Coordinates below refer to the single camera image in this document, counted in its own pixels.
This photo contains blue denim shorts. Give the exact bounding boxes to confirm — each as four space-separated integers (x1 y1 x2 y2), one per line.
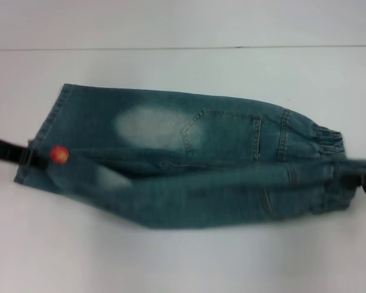
13 82 366 230

